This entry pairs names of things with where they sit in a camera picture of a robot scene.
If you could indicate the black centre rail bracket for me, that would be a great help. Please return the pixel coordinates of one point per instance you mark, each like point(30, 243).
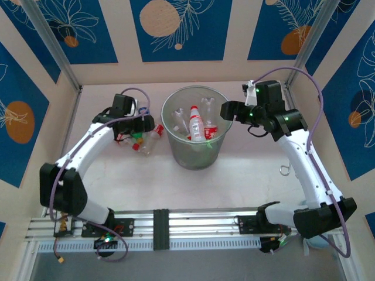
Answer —
point(161, 228)

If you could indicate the small clear cola bottle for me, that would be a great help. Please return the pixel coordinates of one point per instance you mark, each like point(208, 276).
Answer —
point(211, 131)

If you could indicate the aluminium corner post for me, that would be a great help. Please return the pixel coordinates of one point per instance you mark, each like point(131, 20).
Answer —
point(45, 29)
point(318, 29)

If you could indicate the small metal hook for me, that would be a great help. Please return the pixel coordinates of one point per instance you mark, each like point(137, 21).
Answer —
point(285, 173)

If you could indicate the black terminal block orange connectors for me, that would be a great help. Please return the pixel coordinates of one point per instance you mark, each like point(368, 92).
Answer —
point(63, 225)

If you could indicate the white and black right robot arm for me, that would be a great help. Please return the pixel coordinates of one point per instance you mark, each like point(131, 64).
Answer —
point(301, 164)

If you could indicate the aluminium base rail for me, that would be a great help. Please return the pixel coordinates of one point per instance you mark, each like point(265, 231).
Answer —
point(205, 222)

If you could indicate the grey mesh waste bin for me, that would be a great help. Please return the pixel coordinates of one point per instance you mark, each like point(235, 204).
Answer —
point(193, 159)

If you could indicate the clear bottle blue cap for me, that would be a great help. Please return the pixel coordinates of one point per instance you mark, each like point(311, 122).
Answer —
point(140, 109)

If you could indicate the small bottle red label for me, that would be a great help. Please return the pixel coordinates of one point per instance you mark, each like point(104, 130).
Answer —
point(119, 136)

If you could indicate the clear bottle red white blue label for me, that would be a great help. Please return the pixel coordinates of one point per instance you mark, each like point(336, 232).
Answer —
point(149, 143)

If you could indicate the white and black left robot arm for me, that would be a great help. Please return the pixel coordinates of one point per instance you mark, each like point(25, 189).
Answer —
point(85, 149)

